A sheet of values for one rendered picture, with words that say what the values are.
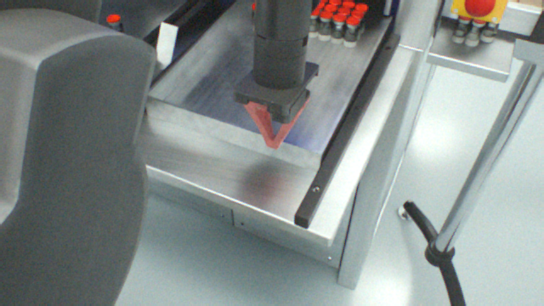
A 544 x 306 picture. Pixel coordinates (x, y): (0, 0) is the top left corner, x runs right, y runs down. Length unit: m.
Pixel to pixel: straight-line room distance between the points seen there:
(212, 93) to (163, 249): 0.96
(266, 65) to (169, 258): 1.14
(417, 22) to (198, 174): 0.42
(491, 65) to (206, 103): 0.46
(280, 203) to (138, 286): 1.03
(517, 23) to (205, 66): 0.52
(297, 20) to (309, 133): 0.21
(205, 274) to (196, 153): 0.93
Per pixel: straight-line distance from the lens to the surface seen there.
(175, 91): 0.70
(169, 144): 0.63
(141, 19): 0.88
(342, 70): 0.74
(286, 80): 0.49
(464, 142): 1.98
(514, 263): 1.70
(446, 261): 1.45
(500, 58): 0.84
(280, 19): 0.46
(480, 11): 0.72
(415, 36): 0.80
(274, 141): 0.56
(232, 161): 0.59
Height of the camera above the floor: 1.33
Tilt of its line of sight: 48 degrees down
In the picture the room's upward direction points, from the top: straight up
